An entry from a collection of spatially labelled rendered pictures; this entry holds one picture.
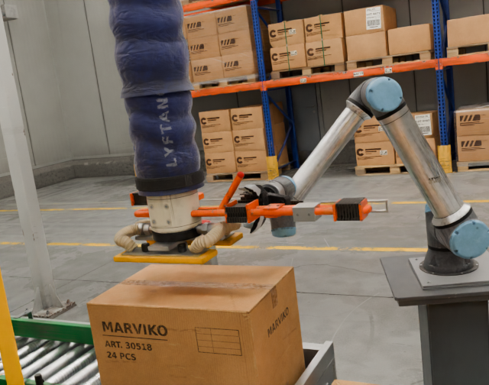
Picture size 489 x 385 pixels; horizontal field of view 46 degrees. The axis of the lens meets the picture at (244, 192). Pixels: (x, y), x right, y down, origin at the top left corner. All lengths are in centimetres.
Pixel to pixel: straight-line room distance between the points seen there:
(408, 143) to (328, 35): 710
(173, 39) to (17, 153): 306
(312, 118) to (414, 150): 851
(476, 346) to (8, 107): 361
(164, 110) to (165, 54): 17
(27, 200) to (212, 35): 579
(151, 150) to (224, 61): 798
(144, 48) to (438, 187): 112
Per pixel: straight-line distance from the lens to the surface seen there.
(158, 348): 195
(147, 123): 182
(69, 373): 259
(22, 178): 477
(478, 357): 257
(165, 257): 185
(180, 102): 183
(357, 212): 167
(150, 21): 181
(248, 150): 978
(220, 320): 178
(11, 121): 475
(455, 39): 874
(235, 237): 197
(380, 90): 206
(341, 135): 221
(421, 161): 214
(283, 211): 174
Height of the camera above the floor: 159
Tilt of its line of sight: 10 degrees down
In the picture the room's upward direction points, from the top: 7 degrees counter-clockwise
